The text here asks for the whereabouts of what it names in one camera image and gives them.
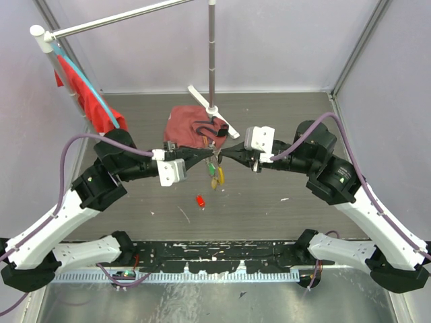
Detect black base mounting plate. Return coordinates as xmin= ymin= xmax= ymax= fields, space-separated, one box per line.
xmin=102 ymin=240 xmax=316 ymax=274

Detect keyring with yellow tag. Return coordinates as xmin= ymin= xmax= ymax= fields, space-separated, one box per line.
xmin=204 ymin=150 xmax=225 ymax=190

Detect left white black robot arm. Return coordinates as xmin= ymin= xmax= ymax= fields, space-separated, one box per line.
xmin=1 ymin=129 xmax=213 ymax=293

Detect green tagged key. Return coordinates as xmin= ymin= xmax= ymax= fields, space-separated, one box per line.
xmin=208 ymin=163 xmax=216 ymax=177

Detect red tagged key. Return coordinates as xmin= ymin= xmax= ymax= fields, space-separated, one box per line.
xmin=195 ymin=195 xmax=205 ymax=209

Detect red hanging cloth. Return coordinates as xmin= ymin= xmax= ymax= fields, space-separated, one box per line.
xmin=54 ymin=55 xmax=129 ymax=135

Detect white metal clothes rack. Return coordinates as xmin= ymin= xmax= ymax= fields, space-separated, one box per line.
xmin=29 ymin=0 xmax=240 ymax=139

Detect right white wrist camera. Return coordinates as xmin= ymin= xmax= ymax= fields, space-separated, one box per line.
xmin=244 ymin=126 xmax=275 ymax=163

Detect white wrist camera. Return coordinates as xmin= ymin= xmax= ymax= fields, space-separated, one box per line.
xmin=152 ymin=149 xmax=187 ymax=187
xmin=244 ymin=126 xmax=275 ymax=163

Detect black tagged key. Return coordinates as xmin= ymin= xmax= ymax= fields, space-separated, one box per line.
xmin=207 ymin=145 xmax=218 ymax=156

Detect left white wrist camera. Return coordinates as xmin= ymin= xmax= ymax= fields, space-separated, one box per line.
xmin=152 ymin=149 xmax=187 ymax=187

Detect blue clothes hanger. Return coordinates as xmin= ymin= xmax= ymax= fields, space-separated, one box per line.
xmin=51 ymin=42 xmax=123 ymax=129

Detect aluminium frame post left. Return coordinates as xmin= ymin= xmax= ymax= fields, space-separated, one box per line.
xmin=32 ymin=0 xmax=103 ymax=92

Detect aluminium frame post right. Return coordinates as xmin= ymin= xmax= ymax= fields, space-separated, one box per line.
xmin=329 ymin=0 xmax=393 ymax=100

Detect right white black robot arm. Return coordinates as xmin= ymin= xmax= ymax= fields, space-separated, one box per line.
xmin=219 ymin=120 xmax=430 ymax=293

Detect aluminium frame post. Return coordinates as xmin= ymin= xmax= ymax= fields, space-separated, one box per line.
xmin=32 ymin=0 xmax=103 ymax=92
xmin=329 ymin=0 xmax=393 ymax=100

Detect white slotted cable duct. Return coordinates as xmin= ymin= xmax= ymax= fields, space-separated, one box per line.
xmin=53 ymin=266 xmax=300 ymax=283

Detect maroon cloth bag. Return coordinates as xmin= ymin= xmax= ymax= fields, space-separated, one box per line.
xmin=164 ymin=106 xmax=229 ymax=149

